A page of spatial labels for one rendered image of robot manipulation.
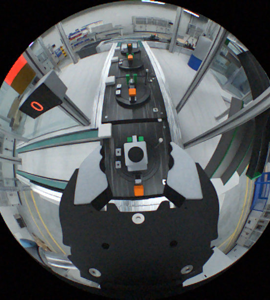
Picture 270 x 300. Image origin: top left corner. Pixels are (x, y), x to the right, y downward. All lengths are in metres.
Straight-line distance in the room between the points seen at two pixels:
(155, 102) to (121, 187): 0.32
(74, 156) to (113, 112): 0.25
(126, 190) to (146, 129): 0.21
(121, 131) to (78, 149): 0.21
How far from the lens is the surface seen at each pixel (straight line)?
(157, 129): 0.34
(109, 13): 10.67
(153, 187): 0.32
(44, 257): 0.50
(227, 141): 0.27
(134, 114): 0.36
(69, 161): 0.47
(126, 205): 0.36
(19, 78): 0.21
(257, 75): 0.26
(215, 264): 3.19
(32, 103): 0.23
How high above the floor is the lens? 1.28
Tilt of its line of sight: 81 degrees down
